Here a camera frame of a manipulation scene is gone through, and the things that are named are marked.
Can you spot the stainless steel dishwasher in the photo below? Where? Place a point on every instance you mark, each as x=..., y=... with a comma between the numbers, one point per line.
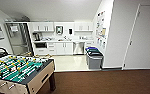
x=78, y=48

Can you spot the white drawer stack beside dishwasher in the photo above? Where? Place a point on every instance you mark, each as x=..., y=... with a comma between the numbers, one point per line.
x=88, y=44

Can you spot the foosball gaming table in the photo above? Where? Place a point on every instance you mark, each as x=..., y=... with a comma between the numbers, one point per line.
x=21, y=71

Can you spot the white two-door sink cabinet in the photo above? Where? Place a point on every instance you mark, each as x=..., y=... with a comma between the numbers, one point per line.
x=64, y=48

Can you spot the white drawer stack beside microwave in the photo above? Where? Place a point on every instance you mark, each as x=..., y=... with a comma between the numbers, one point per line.
x=51, y=48

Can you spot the black built-in microwave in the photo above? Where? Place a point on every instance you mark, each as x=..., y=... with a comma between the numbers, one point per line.
x=40, y=45

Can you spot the wide white upper cabinet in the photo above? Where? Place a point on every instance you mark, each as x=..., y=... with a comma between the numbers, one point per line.
x=42, y=27

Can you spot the black coffee machine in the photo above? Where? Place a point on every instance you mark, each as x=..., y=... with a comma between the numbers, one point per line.
x=36, y=36

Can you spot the stainless steel refrigerator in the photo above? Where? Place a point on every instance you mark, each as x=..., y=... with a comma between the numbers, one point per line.
x=18, y=38

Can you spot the white room door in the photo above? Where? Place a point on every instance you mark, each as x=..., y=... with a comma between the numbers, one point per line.
x=144, y=36

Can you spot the large colourful wall poster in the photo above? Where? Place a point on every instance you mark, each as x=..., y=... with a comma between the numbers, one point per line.
x=100, y=28

